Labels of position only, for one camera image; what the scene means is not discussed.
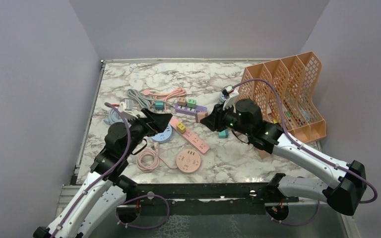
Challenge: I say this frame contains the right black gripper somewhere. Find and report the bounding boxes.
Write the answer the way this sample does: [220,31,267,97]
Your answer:
[201,100,252,137]

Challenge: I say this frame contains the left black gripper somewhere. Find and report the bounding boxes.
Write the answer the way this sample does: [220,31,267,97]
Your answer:
[123,108,173,158]

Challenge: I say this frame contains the teal charger plug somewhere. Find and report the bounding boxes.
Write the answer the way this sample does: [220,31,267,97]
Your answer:
[218,129,229,139]

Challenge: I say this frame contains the yellow charger plug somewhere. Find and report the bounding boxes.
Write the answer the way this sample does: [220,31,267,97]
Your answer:
[176,122,187,134]

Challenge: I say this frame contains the pink dual USB charger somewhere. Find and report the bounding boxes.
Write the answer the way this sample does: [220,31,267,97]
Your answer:
[177,97,187,107]

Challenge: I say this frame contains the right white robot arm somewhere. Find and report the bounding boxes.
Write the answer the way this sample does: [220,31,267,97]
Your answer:
[200,99,366,216]

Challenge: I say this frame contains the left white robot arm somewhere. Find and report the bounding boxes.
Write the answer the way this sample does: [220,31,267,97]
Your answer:
[33,109,172,238]

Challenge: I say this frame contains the green charger plug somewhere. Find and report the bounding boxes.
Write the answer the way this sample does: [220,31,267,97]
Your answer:
[187,98,196,109]

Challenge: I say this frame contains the blue round power socket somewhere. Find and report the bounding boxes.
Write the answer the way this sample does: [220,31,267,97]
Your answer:
[149,124,173,144]

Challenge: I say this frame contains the pink long power strip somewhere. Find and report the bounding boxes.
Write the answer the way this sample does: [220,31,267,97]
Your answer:
[170,117,210,155]

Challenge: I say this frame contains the blue patterned tape roll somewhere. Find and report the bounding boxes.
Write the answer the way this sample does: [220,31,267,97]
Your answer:
[219,92,227,104]

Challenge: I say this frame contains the purple power strip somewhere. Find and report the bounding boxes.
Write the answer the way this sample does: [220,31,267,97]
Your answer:
[175,104,207,116]

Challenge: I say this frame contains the pink round power socket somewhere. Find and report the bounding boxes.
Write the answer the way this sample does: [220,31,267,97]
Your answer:
[176,149,201,174]

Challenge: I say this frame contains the orange mesh file organizer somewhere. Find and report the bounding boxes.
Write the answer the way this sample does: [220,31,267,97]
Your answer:
[239,52,326,143]

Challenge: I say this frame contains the teal plug near cables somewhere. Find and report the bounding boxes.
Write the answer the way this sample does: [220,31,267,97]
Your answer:
[154,101,165,111]

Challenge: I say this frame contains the grey coiled cable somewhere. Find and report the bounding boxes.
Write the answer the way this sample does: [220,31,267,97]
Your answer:
[127,88,153,111]

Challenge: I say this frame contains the salmon coiled cable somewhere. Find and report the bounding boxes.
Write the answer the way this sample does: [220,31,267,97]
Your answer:
[143,87,188,105]

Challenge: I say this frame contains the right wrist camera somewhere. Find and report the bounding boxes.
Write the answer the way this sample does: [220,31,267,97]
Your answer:
[222,85,239,110]

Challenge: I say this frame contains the pink coiled cable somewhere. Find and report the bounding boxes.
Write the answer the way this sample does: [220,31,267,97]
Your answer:
[136,143,178,173]

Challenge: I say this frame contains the blue coiled cable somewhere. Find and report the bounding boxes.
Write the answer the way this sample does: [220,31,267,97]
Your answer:
[103,108,122,127]

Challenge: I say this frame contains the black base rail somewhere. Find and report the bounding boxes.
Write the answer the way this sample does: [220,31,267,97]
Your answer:
[116,178,299,218]

